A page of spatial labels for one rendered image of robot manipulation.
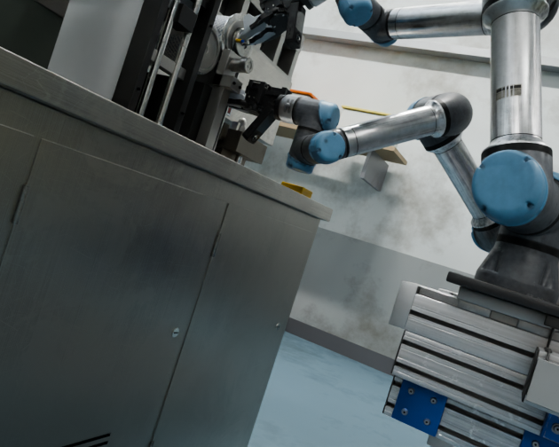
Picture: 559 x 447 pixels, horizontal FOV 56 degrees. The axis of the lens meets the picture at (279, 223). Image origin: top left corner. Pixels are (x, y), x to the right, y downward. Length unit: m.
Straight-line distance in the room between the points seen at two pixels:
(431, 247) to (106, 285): 3.40
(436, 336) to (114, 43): 0.92
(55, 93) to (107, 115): 0.09
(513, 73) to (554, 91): 3.31
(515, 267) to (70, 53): 1.06
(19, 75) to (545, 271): 0.91
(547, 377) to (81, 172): 0.78
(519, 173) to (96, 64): 0.91
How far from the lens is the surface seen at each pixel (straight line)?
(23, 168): 0.80
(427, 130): 1.38
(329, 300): 4.31
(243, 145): 1.58
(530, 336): 1.06
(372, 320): 4.21
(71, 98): 0.79
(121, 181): 0.91
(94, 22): 1.36
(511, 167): 0.95
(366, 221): 4.28
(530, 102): 1.03
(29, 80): 0.75
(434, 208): 4.18
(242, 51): 1.53
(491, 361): 1.07
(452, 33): 1.36
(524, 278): 1.06
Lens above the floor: 0.80
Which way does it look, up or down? level
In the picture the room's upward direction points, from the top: 18 degrees clockwise
